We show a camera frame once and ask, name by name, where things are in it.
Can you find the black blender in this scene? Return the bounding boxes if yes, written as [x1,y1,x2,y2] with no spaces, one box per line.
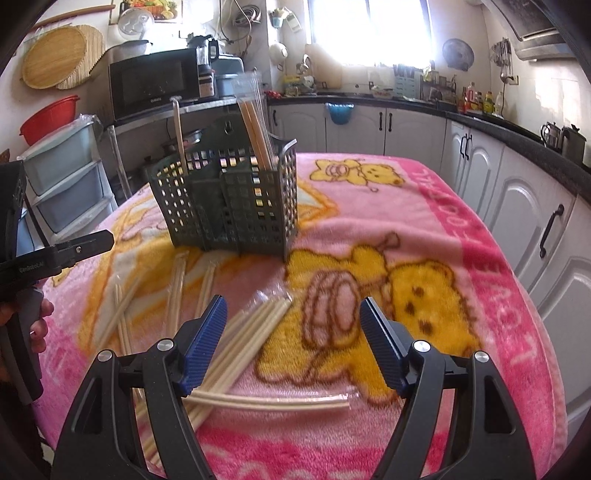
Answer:
[187,36,220,100]

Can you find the coiled hose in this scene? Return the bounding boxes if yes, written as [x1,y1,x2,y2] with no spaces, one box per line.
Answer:
[235,4,262,26]

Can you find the blue hanging bin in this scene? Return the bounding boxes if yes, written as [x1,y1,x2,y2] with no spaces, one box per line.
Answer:
[324,102,356,126]

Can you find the pale cutting board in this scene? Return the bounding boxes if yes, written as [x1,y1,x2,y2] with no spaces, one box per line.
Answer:
[305,44,345,88]

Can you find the pile of chopsticks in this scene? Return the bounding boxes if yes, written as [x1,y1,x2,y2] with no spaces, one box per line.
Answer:
[92,251,352,467]

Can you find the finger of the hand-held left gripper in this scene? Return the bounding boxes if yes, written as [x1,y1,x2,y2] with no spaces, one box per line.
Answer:
[46,230,115,274]

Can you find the dark green utensil basket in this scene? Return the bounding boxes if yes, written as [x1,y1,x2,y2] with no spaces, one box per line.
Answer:
[148,113,299,260]

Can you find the hanging kitchen utensils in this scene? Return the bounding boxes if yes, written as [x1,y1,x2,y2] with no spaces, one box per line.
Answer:
[492,39,513,79]

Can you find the black microwave oven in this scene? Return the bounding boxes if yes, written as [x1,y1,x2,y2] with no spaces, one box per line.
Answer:
[108,47,200,121]

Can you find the steel lidded container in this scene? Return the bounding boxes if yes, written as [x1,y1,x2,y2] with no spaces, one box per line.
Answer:
[115,41,153,58]

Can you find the fruit wall poster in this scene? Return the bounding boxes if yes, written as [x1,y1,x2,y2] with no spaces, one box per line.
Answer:
[119,0,178,23]

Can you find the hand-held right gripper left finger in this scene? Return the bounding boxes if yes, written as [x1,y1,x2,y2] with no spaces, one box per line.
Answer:
[50,294,228,480]

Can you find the black countertop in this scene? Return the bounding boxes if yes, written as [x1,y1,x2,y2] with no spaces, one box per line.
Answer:
[265,90,591,204]

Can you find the grey-blue plastic box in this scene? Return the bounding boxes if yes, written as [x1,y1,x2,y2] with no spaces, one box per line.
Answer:
[215,55,245,97]

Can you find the pink printed blanket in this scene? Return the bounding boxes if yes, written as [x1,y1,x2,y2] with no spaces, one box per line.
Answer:
[34,152,566,480]

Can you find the green hanging holder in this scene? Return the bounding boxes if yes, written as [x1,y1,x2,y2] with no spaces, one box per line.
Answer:
[270,8,301,31]

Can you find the black dish rack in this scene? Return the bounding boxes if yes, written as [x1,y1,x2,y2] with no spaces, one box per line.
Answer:
[420,69,455,102]

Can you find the person's left hand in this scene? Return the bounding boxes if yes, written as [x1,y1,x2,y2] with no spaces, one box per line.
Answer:
[28,298,55,355]

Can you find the steel kettle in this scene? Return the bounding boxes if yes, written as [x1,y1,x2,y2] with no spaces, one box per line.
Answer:
[561,124,587,164]

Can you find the grey round fan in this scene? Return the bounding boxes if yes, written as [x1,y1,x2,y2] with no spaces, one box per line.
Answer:
[442,38,475,72]

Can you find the plastic drawer unit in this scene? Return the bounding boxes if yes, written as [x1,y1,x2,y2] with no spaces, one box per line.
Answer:
[23,115,118,234]

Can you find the white hanging colander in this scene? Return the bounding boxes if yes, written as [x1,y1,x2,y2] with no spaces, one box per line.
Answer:
[268,42,289,71]

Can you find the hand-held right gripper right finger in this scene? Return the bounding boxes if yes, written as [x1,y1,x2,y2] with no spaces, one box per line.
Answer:
[359,296,539,480]

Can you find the round bamboo mat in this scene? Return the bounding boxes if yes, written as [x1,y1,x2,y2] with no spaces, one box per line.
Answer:
[55,24,107,90]

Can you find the wooden rolling pin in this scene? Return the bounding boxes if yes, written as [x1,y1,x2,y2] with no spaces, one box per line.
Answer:
[34,4,116,28]

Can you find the row of condiment bottles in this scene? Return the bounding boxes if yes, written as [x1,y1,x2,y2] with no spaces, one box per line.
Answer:
[459,83,506,116]

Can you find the red plastic basin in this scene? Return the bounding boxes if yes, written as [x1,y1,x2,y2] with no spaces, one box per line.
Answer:
[20,95,80,146]

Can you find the white round lid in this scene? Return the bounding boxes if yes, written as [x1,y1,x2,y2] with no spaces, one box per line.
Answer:
[117,9,155,42]

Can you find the glass teapot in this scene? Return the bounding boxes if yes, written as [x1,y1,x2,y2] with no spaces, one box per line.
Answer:
[540,121,563,151]

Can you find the range hood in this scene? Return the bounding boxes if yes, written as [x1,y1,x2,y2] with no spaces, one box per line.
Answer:
[489,0,578,61]

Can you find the round bamboo board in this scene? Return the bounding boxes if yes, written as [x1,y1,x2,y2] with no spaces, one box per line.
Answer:
[22,25,87,88]

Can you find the steel shelf rack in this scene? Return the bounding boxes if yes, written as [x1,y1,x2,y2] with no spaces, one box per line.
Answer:
[104,96,238,199]

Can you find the window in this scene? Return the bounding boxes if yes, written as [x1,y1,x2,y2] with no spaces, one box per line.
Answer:
[307,0,435,65]

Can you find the blue knife holder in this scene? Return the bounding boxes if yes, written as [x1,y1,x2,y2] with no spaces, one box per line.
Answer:
[394,64,423,99]

